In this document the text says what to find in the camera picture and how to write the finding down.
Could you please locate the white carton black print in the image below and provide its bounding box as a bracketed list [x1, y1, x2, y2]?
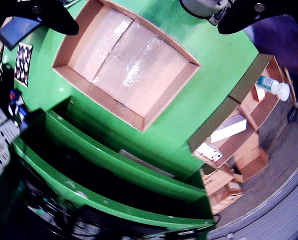
[195, 142, 224, 163]

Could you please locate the grey cardboard sheet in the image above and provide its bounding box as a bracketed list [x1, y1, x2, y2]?
[118, 149, 176, 179]

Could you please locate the white bottle teal label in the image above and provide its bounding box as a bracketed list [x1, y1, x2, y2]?
[256, 75, 291, 102]

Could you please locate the black round device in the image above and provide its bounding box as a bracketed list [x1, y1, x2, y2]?
[0, 63, 14, 107]

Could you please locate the person in purple shirt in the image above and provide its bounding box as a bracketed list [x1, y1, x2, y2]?
[243, 13, 298, 106]

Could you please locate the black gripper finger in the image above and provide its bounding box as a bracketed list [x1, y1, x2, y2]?
[217, 0, 298, 35]
[0, 0, 80, 36]

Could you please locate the long white carton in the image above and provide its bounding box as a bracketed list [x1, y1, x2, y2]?
[210, 118, 248, 144]

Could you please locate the black white photo card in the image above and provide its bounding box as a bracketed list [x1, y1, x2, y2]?
[13, 41, 34, 88]

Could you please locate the green metal shelf unit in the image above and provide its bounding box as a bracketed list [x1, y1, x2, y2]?
[12, 94, 216, 240]

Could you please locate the black laptop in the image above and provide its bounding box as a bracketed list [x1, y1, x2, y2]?
[0, 16, 41, 51]

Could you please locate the black box device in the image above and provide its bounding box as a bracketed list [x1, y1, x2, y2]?
[12, 107, 47, 137]

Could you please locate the blue red small pack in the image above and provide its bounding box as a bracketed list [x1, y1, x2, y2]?
[9, 88, 23, 103]

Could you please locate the open empty cardboard box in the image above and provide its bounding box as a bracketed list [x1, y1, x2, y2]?
[232, 147, 269, 184]

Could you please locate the shallow cardboard tray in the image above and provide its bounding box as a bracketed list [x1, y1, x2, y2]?
[51, 0, 202, 133]

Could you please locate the divided cardboard box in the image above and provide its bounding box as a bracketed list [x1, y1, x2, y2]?
[187, 53, 297, 170]

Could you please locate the taped brown carton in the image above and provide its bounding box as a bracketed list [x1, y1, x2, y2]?
[208, 181, 245, 215]

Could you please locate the white carton red stripe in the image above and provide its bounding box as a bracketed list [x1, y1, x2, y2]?
[254, 83, 267, 103]

